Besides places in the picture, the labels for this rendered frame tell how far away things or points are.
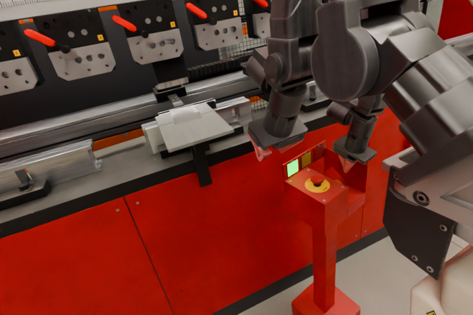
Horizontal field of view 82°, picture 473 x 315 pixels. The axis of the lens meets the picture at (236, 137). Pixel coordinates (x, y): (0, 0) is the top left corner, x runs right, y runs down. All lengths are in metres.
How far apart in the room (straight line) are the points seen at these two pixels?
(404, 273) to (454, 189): 1.42
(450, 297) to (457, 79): 0.40
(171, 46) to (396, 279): 1.45
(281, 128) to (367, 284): 1.22
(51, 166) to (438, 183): 0.95
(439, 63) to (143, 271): 1.04
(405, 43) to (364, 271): 1.45
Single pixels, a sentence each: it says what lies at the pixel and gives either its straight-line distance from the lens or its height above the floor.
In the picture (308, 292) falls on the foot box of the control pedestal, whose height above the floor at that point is 0.12.
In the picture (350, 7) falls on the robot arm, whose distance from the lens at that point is 0.29.
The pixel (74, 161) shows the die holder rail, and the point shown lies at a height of 0.93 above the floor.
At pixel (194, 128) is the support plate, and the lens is 0.78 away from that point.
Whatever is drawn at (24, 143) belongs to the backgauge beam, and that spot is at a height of 0.95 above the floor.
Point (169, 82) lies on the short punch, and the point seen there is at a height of 1.10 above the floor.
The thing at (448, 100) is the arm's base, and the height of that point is 1.22.
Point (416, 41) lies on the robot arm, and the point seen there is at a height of 1.25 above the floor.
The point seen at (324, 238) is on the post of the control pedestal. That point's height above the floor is 0.55.
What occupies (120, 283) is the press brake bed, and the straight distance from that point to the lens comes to 1.14.
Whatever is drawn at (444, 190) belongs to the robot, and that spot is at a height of 1.14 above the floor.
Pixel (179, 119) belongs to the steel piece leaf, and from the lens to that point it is 0.83.
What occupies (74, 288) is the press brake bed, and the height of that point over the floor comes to 0.56.
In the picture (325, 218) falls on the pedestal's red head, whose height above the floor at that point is 0.73.
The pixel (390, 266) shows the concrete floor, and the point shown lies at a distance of 1.71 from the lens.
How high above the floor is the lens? 1.31
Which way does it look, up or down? 27 degrees down
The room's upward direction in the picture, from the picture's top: 9 degrees counter-clockwise
